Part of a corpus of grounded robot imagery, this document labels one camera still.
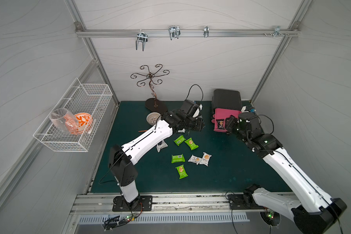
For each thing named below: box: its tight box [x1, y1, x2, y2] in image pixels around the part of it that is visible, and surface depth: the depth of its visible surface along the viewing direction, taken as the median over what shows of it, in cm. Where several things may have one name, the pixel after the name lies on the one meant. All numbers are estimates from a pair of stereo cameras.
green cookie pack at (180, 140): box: [173, 135, 187, 146], surface depth 98 cm
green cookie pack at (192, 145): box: [184, 137, 200, 151], surface depth 95 cm
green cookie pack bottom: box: [175, 164, 189, 180], surface depth 85 cm
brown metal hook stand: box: [130, 63, 170, 115], surface depth 96 cm
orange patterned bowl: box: [70, 112, 94, 136], surface depth 67 cm
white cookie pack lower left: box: [187, 154, 202, 165], surface depth 89 cm
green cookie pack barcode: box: [171, 153, 186, 164], surface depth 90 cm
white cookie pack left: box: [156, 139, 169, 153], surface depth 95 cm
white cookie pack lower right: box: [199, 152, 213, 167], surface depth 90 cm
